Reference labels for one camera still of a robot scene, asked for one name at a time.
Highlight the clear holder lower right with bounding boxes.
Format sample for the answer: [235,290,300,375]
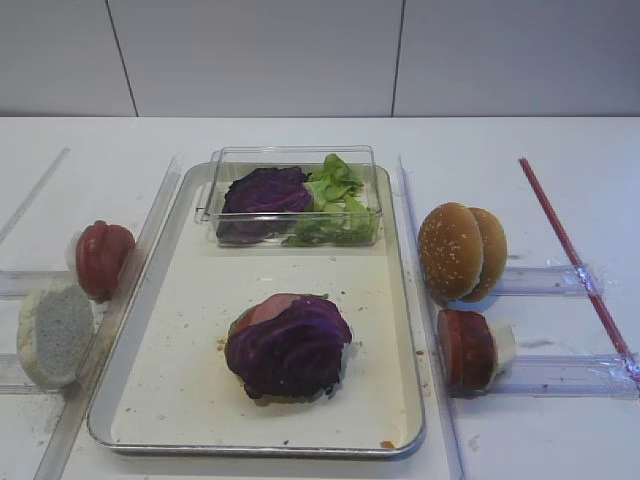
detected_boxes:
[449,353,640,399]

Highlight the clear holder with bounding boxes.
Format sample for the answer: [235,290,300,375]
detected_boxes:
[491,265,603,297]
[449,353,640,399]

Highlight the clear holder upper right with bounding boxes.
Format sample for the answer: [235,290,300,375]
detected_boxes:
[491,265,603,297]

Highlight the clear rail of tray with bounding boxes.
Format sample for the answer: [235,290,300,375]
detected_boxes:
[34,158,181,479]
[396,155,466,479]

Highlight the green lettuce under stack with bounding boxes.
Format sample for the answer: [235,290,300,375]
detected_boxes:
[285,293,328,301]

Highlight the sesame top bun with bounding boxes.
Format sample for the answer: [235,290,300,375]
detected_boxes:
[418,202,484,300]

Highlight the pink meat slice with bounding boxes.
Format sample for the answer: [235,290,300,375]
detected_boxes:
[228,293,301,336]

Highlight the purple cabbage leaf on stack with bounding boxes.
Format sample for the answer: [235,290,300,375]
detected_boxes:
[224,297,352,399]

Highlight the white bread bun half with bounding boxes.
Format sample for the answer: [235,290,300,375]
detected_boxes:
[16,282,94,390]

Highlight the clear rail left of tray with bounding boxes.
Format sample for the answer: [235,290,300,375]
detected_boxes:
[34,158,181,479]

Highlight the clear plastic container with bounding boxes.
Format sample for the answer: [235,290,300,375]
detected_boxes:
[195,145,382,247]

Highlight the sesame bun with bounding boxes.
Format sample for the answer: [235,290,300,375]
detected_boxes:
[418,202,484,300]
[461,207,507,303]

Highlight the purple cabbage leaf in container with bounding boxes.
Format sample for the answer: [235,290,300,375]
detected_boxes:
[216,166,313,244]

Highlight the metal baking tray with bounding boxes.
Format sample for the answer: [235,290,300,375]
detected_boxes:
[87,164,426,458]

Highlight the red plastic strip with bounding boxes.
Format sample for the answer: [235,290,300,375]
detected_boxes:
[518,157,639,386]

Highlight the clear rail right of tray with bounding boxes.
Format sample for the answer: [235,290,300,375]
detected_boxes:
[396,155,466,479]

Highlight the green lettuce leaves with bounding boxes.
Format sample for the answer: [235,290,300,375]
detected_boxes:
[282,153,379,247]

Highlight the dark red meat patties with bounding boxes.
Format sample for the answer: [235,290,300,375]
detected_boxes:
[438,309,496,390]

